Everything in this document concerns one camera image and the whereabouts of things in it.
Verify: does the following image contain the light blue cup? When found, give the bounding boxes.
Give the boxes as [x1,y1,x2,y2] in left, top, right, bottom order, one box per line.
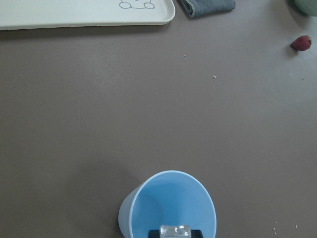
[118,170,216,238]

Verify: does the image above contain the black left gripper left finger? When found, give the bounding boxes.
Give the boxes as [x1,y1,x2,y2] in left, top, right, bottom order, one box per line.
[148,230,160,238]

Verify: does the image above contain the red strawberry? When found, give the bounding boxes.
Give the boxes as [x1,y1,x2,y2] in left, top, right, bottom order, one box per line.
[290,35,312,52]

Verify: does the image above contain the cream rabbit serving tray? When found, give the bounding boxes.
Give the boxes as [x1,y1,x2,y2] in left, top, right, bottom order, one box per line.
[0,0,175,30]

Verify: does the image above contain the grey folded cloth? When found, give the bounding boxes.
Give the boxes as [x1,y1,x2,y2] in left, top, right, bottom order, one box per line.
[180,0,236,17]

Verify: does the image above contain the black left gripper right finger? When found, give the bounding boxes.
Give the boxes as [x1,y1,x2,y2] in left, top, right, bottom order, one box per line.
[191,230,203,238]

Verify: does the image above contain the mint green bowl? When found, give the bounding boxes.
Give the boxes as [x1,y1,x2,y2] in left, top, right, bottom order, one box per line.
[294,0,317,16]

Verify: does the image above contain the clear ice cube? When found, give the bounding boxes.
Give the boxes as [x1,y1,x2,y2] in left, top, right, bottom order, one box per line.
[159,225,192,238]

